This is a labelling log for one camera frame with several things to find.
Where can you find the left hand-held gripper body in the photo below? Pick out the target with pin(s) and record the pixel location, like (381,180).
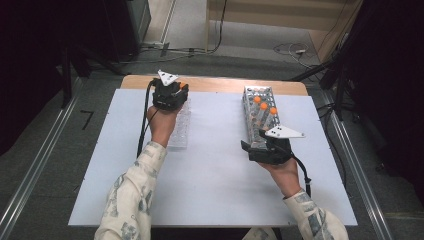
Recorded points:
(168,95)

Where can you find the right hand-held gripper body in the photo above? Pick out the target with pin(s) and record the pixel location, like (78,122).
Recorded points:
(271,151)

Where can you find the metal test tube rack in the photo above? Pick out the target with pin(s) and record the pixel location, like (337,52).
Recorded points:
(248,100)

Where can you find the clear plastic tube rack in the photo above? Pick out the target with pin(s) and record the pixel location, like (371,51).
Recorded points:
(181,133)

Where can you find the person's right hand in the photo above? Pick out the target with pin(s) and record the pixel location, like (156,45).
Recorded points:
(283,178)

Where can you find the person's left hand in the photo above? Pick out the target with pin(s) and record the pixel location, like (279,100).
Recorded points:
(163,125)

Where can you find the grey power strip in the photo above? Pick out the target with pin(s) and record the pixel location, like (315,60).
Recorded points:
(156,45)

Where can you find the white table board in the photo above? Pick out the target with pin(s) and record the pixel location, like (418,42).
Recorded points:
(213,186)

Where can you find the dark grey cabinet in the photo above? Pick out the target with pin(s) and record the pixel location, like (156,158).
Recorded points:
(133,23)

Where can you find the person's patterned lap clothing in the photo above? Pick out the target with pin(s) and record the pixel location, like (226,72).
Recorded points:
(260,234)

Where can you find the black metal stand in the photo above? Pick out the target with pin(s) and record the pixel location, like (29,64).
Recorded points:
(338,86)
(66,73)

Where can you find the light wooden furniture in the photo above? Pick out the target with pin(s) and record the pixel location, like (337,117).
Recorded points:
(266,13)

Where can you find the black curtain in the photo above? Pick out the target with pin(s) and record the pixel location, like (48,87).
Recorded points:
(396,83)

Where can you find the silver floor rail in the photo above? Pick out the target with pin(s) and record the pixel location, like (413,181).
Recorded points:
(366,200)
(36,163)

